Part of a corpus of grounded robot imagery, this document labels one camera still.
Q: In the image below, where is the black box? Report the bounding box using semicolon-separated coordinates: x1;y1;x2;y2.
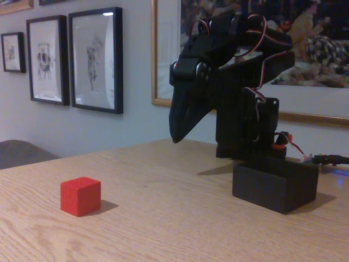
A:
232;159;320;215

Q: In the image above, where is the gold picture frame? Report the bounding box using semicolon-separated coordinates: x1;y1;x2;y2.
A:
0;0;34;16

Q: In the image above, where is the large gold framed painting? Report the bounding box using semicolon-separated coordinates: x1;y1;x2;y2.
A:
151;0;349;129

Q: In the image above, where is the large black picture frame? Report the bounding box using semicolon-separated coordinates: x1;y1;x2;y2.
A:
68;7;124;115

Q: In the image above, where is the medium black picture frame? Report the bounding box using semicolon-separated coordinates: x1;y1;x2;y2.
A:
26;15;71;106

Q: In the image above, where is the red cube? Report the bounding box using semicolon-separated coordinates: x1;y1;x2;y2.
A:
60;176;102;218

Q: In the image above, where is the black power cable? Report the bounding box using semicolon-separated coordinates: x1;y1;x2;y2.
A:
313;154;349;166

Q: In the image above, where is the red white servo cable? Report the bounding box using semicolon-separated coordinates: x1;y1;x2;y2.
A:
190;13;273;123

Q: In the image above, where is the dark picture frame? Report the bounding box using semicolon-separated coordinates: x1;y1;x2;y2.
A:
38;0;72;7

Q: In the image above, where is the small black picture frame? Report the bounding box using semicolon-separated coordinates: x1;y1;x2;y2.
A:
1;32;27;74

